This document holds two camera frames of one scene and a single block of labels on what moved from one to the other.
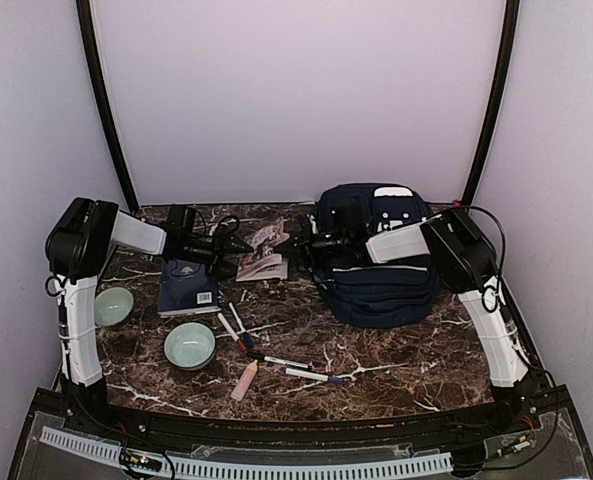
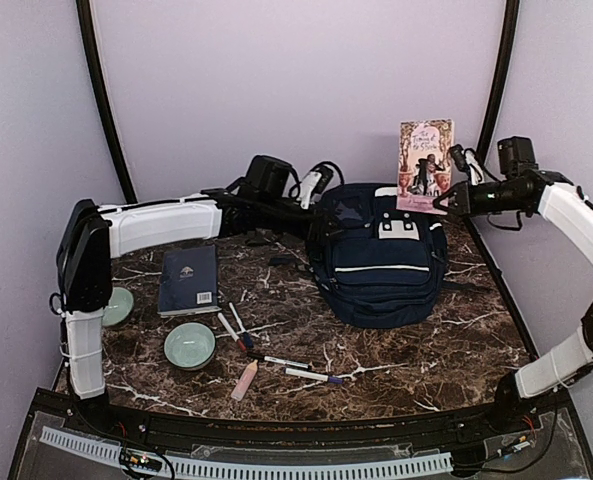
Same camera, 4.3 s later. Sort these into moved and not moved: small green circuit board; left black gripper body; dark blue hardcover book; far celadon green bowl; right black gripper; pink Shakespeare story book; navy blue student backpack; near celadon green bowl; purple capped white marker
Moved: left black gripper body; pink Shakespeare story book; right black gripper
Not moved: small green circuit board; navy blue student backpack; near celadon green bowl; purple capped white marker; dark blue hardcover book; far celadon green bowl
